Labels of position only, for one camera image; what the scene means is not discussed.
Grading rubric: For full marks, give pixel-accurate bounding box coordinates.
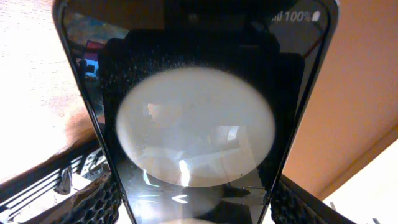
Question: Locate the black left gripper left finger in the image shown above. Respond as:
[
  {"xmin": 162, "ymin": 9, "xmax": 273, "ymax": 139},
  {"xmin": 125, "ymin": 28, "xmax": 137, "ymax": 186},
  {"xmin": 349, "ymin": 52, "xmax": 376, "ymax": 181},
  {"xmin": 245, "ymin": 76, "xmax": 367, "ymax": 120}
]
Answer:
[{"xmin": 29, "ymin": 174, "xmax": 122, "ymax": 224}]

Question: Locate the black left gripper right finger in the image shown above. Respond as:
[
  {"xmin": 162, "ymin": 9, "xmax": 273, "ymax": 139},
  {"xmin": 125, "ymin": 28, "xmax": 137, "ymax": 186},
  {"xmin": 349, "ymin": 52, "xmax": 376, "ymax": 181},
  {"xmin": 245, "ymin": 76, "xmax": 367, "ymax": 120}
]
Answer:
[{"xmin": 271, "ymin": 175, "xmax": 354, "ymax": 224}]

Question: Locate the black smartphone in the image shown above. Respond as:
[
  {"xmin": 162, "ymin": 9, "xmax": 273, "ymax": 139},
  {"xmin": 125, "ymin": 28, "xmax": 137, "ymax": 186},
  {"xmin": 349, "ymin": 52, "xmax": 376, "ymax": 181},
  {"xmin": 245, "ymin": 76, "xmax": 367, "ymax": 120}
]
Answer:
[{"xmin": 52, "ymin": 0, "xmax": 340, "ymax": 223}]

